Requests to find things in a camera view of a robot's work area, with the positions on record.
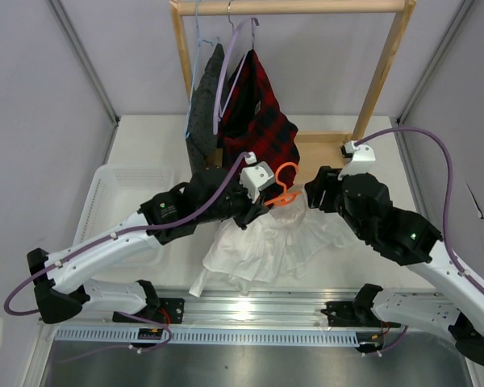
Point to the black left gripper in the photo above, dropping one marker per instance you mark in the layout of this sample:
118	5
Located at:
251	210

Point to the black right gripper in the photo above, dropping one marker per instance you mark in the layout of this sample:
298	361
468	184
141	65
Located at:
325	181

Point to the orange hanger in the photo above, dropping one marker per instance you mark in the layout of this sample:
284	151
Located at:
286	197

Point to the white pleated skirt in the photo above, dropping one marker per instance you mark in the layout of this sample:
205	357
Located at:
277	244

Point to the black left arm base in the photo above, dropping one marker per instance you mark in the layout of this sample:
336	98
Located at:
170	311

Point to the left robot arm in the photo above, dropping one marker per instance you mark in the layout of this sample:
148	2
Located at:
65	283

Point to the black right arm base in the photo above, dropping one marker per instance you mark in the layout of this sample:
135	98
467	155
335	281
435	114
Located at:
349	314

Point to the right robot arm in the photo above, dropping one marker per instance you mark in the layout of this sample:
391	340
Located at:
411	241

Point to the light blue hanger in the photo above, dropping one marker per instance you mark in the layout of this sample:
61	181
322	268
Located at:
199	43

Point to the wooden clothes rack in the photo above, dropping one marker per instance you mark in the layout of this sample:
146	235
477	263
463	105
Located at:
316	147

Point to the dark grey dotted garment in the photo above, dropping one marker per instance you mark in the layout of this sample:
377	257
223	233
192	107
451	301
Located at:
201	142

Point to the red black plaid garment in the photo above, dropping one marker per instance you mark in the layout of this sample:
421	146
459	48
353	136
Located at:
253	121

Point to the white plastic basket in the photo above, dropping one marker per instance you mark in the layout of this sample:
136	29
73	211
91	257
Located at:
117	191

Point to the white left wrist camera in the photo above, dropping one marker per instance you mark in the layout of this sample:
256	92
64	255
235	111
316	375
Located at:
256	176

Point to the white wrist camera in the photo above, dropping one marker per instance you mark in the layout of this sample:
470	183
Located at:
256	176
359	159

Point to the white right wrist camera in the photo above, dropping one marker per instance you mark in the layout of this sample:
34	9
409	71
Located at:
359	159

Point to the aluminium frame post right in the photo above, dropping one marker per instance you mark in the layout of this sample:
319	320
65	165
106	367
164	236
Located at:
429	71

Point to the aluminium frame post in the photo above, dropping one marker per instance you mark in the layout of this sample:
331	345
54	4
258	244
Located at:
429	71
68	29

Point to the aluminium mounting rail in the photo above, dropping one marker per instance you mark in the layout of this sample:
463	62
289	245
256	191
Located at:
246	310

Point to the slotted cable duct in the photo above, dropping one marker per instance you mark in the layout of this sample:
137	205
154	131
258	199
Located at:
194	335

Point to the aluminium frame post left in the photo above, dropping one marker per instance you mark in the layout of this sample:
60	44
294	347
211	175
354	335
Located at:
68	29

